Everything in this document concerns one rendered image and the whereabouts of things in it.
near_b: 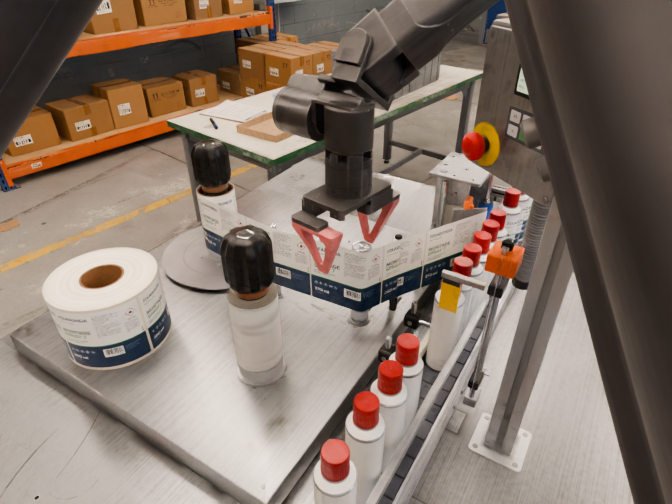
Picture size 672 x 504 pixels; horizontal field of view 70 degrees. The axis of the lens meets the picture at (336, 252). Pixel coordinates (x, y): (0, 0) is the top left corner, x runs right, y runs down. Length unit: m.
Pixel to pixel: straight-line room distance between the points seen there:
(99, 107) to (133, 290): 3.56
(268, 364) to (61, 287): 0.41
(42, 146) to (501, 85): 3.94
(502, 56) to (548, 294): 0.31
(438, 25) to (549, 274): 0.34
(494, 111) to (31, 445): 0.91
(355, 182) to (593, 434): 0.65
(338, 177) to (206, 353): 0.54
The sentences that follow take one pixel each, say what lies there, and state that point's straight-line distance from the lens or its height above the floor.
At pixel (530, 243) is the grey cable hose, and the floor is 1.16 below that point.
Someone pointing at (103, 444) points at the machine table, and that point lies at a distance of 0.98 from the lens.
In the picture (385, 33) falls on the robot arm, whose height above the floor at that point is 1.48.
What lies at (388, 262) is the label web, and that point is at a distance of 0.96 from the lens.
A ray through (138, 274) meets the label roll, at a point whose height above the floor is 1.02.
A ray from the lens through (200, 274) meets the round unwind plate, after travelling 1.18.
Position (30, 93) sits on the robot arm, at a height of 1.52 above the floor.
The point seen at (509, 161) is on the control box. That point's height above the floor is 1.32.
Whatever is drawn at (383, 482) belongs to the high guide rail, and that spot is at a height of 0.96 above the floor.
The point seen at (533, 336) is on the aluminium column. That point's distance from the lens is 0.74.
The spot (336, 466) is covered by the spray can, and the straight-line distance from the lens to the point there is 0.57.
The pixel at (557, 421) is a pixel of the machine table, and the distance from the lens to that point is 1.00.
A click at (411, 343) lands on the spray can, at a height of 1.08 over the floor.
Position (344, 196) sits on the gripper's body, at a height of 1.30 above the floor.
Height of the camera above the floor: 1.57
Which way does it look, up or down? 34 degrees down
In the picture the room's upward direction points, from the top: straight up
